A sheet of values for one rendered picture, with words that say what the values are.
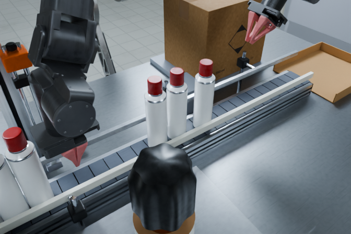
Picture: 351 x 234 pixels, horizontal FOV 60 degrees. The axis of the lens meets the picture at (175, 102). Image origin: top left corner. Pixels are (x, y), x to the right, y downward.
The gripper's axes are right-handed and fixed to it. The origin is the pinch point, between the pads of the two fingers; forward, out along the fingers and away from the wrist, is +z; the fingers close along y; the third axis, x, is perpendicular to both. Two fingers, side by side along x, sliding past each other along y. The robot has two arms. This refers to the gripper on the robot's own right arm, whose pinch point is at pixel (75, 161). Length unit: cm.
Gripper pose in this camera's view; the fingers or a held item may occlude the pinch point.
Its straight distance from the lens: 61.5
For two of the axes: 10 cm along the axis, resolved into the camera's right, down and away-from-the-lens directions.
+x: -5.8, -4.9, 6.5
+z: 0.2, 7.9, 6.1
